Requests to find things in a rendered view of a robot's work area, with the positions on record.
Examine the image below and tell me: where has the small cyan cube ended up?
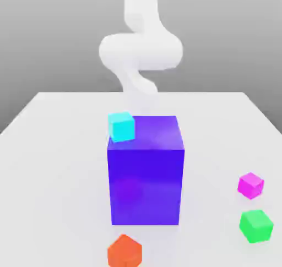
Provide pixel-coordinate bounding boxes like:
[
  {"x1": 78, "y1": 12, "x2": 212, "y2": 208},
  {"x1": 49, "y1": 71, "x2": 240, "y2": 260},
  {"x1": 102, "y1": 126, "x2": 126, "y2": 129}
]
[{"x1": 107, "y1": 111, "x2": 135, "y2": 143}]

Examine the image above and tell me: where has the small magenta cube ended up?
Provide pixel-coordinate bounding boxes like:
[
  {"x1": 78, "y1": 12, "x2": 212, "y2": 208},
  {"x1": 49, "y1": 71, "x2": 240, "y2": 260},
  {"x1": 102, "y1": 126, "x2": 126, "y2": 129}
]
[{"x1": 237, "y1": 172, "x2": 265, "y2": 200}]

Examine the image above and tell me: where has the small orange cube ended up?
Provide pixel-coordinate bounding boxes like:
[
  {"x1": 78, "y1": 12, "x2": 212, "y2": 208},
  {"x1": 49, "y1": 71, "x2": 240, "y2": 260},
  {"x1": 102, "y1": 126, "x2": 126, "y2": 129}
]
[{"x1": 107, "y1": 233, "x2": 143, "y2": 267}]

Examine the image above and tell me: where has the small green cube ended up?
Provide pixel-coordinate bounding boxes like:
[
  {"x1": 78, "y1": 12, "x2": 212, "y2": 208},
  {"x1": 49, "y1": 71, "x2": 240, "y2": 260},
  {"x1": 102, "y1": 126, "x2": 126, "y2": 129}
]
[{"x1": 239, "y1": 209, "x2": 274, "y2": 244}]

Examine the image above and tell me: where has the large purple box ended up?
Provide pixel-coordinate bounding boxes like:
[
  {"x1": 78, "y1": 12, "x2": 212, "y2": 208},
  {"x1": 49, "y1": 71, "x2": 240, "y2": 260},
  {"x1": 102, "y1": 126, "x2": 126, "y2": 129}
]
[{"x1": 106, "y1": 115, "x2": 185, "y2": 226}]

